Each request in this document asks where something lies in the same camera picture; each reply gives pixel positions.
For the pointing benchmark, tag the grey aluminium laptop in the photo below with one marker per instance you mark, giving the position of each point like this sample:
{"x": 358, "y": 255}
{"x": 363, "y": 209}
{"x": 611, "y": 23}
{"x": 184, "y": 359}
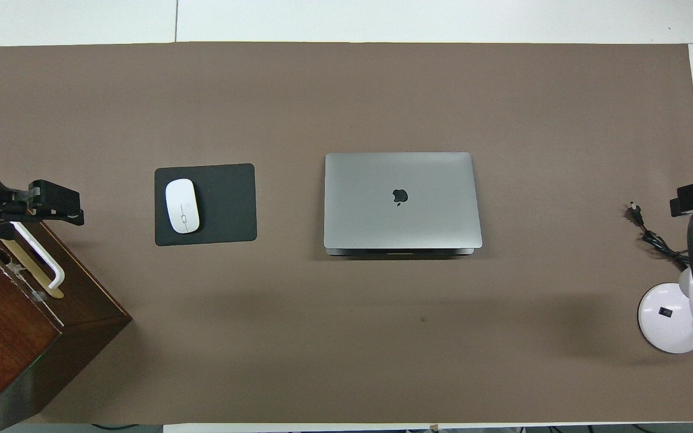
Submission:
{"x": 370, "y": 204}

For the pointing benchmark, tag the white desk lamp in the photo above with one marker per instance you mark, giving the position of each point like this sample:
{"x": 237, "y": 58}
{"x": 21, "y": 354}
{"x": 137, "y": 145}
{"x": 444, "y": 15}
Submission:
{"x": 665, "y": 316}

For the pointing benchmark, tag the white computer mouse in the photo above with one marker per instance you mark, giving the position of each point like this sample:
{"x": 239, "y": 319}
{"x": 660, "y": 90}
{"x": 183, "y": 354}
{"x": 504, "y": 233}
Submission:
{"x": 181, "y": 205}

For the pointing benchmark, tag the dark brown wooden box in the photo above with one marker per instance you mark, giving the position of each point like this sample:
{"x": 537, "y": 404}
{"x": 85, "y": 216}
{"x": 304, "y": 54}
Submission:
{"x": 3, "y": 325}

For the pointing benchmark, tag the black mouse pad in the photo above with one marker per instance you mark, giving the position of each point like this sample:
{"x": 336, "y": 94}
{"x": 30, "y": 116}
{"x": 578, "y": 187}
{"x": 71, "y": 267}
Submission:
{"x": 226, "y": 204}

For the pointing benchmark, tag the brown table mat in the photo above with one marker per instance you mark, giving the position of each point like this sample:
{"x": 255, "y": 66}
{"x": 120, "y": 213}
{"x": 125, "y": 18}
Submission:
{"x": 382, "y": 337}

